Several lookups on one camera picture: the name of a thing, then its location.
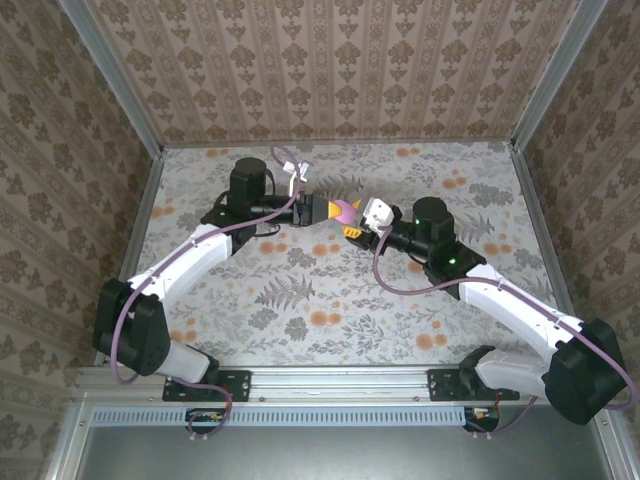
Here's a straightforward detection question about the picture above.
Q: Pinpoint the pink earbud charging case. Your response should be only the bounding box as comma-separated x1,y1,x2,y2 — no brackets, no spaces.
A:
331,199,358,224

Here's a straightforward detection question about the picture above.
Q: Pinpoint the floral patterned table cloth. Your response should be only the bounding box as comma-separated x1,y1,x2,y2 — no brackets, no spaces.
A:
110,141,584,367

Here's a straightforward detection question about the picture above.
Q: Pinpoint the grey metal sheet panel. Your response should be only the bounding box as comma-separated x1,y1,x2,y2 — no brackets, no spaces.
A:
47,399,640,480

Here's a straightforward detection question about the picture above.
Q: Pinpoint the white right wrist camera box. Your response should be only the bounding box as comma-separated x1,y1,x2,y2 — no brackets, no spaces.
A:
360,196,397,232

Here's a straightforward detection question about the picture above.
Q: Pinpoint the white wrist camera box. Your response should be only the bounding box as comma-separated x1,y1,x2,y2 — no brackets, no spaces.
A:
281,159,313,189
360,196,397,232

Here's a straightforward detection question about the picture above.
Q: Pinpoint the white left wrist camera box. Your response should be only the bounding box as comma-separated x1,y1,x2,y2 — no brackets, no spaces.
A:
281,159,313,189

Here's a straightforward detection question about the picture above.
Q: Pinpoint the aluminium side rail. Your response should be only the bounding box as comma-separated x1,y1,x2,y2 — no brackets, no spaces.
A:
93,147,167,366
508,142,594,364

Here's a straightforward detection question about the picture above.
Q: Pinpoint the aluminium mounting rail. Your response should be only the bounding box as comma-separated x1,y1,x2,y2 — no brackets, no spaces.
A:
74,364,612,401

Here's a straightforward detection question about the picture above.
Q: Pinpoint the aluminium frame post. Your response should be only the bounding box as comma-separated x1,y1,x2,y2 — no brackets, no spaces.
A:
56,0,167,157
510,0,610,151

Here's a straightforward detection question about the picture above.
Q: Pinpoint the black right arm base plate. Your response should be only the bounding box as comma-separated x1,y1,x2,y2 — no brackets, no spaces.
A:
427,368,521,403

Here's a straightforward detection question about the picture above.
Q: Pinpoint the grey slotted cable duct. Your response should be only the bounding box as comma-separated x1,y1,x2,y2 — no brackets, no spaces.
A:
92,405,469,428

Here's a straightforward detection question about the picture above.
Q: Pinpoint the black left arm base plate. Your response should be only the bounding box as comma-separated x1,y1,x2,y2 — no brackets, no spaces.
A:
162,368,252,403

